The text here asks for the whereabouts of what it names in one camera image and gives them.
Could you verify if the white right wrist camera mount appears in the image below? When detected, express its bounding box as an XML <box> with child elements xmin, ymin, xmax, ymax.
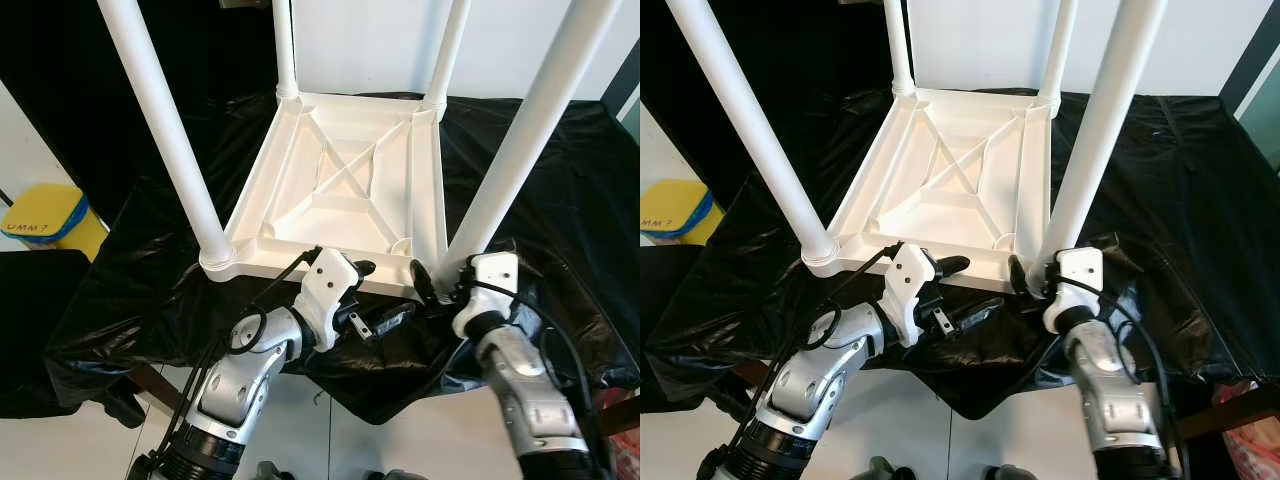
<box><xmin>1043</xmin><ymin>247</ymin><xmax>1106</xmax><ymax>334</ymax></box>
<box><xmin>452</xmin><ymin>252</ymin><xmax>521</xmax><ymax>339</ymax></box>

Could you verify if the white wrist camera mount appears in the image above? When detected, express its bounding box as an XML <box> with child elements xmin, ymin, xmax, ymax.
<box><xmin>880</xmin><ymin>243</ymin><xmax>941</xmax><ymax>349</ymax></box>
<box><xmin>293</xmin><ymin>250</ymin><xmax>363</xmax><ymax>351</ymax></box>
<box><xmin>1043</xmin><ymin>247</ymin><xmax>1106</xmax><ymax>334</ymax></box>
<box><xmin>452</xmin><ymin>252</ymin><xmax>521</xmax><ymax>339</ymax></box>

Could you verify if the white plastic table leg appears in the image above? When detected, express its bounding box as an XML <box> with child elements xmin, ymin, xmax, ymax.
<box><xmin>421</xmin><ymin>0</ymin><xmax>472</xmax><ymax>111</ymax></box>
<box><xmin>1037</xmin><ymin>0</ymin><xmax>1080</xmax><ymax>107</ymax></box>
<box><xmin>96</xmin><ymin>0</ymin><xmax>238</xmax><ymax>276</ymax></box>
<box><xmin>884</xmin><ymin>0</ymin><xmax>917</xmax><ymax>98</ymax></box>
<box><xmin>1038</xmin><ymin>0</ymin><xmax>1171</xmax><ymax>266</ymax></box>
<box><xmin>665</xmin><ymin>0</ymin><xmax>841</xmax><ymax>269</ymax></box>
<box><xmin>271</xmin><ymin>0</ymin><xmax>302</xmax><ymax>101</ymax></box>
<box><xmin>441</xmin><ymin>0</ymin><xmax>623</xmax><ymax>276</ymax></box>

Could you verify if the dark grey vertical post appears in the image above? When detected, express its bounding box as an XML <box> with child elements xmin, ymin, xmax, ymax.
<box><xmin>1220</xmin><ymin>0</ymin><xmax>1280</xmax><ymax>111</ymax></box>
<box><xmin>600</xmin><ymin>40</ymin><xmax>641</xmax><ymax>121</ymax></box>

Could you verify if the black plastic table cover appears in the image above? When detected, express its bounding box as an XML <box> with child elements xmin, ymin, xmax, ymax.
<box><xmin>45</xmin><ymin>92</ymin><xmax>641</xmax><ymax>426</ymax></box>
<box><xmin>640</xmin><ymin>88</ymin><xmax>1280</xmax><ymax>421</ymax></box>

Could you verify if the yellow and blue box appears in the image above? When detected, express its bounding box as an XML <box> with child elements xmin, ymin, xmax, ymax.
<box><xmin>0</xmin><ymin>183</ymin><xmax>109</xmax><ymax>263</ymax></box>
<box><xmin>640</xmin><ymin>178</ymin><xmax>723</xmax><ymax>246</ymax></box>

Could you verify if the black equipment bag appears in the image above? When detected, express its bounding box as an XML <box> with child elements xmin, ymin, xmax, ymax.
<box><xmin>0</xmin><ymin>250</ymin><xmax>91</xmax><ymax>421</ymax></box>
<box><xmin>640</xmin><ymin>245</ymin><xmax>701</xmax><ymax>401</ymax></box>

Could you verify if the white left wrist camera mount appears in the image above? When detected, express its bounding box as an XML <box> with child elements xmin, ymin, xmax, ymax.
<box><xmin>880</xmin><ymin>243</ymin><xmax>941</xmax><ymax>349</ymax></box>
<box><xmin>293</xmin><ymin>250</ymin><xmax>363</xmax><ymax>351</ymax></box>

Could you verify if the red patterned bag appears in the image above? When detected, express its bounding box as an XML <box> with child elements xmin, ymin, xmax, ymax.
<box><xmin>595</xmin><ymin>390</ymin><xmax>641</xmax><ymax>480</ymax></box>
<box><xmin>1215</xmin><ymin>380</ymin><xmax>1280</xmax><ymax>480</ymax></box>

